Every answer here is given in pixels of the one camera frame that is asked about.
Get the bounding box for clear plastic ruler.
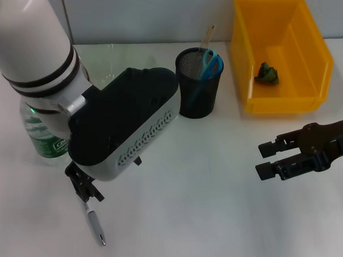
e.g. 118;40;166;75
192;23;217;79

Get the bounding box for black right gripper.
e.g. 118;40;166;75
254;111;343;185

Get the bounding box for blue capped scissors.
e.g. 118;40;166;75
186;48;225;109

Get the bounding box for green translucent glass fruit plate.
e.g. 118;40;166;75
71;41;176;95

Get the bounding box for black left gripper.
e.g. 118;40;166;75
63;153;143;205

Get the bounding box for clear green-label water bottle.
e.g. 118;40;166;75
16;99;75;167

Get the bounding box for grey ballpoint pen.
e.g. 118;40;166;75
81;201;110;248

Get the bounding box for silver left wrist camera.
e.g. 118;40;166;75
65;62;182;187

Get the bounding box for green plastic wrapper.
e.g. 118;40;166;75
253;60;282;86

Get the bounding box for yellow plastic bin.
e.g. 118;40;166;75
227;0;338;118

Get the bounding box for black mesh pen holder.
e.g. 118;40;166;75
172;47;225;120

